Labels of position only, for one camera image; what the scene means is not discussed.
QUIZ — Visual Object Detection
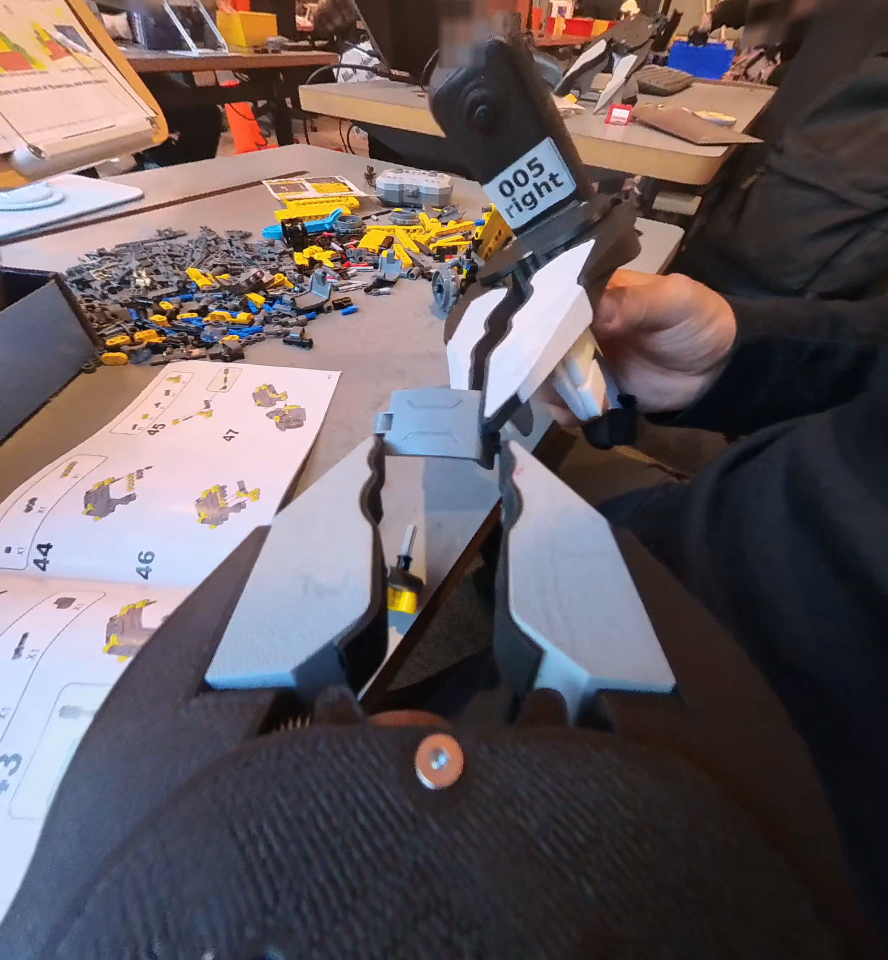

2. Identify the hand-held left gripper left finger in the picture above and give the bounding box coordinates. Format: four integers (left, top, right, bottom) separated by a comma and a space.
204, 436, 391, 695

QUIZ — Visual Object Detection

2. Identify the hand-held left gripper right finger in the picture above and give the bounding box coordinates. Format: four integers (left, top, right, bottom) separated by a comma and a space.
498, 441, 679, 727

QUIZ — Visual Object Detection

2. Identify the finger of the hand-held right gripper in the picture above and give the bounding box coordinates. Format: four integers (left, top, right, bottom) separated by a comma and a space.
480, 240, 595, 440
444, 285, 520, 395

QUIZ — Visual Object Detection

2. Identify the grey curved panel brick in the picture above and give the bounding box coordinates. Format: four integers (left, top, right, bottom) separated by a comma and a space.
375, 386, 505, 470

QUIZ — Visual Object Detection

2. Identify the yellow grey brick assembly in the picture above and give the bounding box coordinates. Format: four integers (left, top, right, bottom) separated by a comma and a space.
385, 522, 424, 618

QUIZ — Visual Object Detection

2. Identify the person's right forearm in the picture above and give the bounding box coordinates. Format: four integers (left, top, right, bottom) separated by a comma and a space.
702, 281, 888, 451

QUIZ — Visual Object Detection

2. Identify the grey desk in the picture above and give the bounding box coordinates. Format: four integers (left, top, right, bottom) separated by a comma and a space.
0, 144, 686, 702

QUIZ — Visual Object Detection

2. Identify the person's right hand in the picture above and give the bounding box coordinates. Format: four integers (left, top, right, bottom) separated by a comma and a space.
545, 268, 739, 430

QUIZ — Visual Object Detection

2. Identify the yellow wheeled chassis assembly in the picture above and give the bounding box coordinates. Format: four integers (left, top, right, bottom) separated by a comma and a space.
430, 202, 523, 312

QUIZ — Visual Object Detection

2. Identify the black and grey device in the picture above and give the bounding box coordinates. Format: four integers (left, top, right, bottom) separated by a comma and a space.
555, 13, 686, 115

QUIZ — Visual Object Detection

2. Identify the grey battery box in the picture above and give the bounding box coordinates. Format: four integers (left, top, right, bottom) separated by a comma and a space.
375, 168, 452, 207

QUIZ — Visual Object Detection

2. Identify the grey table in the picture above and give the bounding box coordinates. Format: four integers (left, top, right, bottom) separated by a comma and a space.
300, 75, 778, 189

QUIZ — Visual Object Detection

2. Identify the black keyboard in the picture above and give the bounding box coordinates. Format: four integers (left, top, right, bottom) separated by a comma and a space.
635, 66, 696, 97

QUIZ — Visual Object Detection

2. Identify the brown cardboard sheet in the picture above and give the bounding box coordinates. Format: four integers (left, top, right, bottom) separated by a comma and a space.
631, 105, 763, 145

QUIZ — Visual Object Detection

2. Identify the open instruction booklet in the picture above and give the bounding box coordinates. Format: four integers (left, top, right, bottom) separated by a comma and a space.
0, 361, 343, 954

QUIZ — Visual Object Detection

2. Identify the light blue brick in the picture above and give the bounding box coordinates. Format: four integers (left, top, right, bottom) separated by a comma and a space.
262, 208, 343, 243

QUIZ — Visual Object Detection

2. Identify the clear bag of yellow parts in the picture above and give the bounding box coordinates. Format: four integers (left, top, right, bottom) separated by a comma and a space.
262, 174, 358, 204

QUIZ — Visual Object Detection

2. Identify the orange cone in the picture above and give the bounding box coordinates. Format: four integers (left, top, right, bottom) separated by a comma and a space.
222, 101, 276, 155

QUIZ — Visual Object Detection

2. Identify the pile of loose bricks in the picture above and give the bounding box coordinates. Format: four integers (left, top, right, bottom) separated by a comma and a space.
65, 191, 523, 370

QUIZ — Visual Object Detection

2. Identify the yellow bin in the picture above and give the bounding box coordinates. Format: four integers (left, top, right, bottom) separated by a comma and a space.
215, 9, 280, 52

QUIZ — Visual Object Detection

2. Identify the dark wooden table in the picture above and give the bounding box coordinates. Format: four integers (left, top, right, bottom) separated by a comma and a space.
121, 46, 340, 151

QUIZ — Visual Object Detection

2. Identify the navy blue box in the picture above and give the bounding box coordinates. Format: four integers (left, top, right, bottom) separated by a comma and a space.
0, 266, 103, 477

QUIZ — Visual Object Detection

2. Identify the wooden book stand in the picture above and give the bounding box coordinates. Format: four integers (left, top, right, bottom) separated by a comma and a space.
0, 0, 169, 192

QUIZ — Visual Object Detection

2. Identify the pale blue pad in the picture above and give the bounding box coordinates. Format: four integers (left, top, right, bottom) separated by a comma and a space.
0, 174, 145, 245

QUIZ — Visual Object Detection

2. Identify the printed colour sheet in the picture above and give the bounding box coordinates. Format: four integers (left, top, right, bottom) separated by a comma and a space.
0, 0, 156, 162

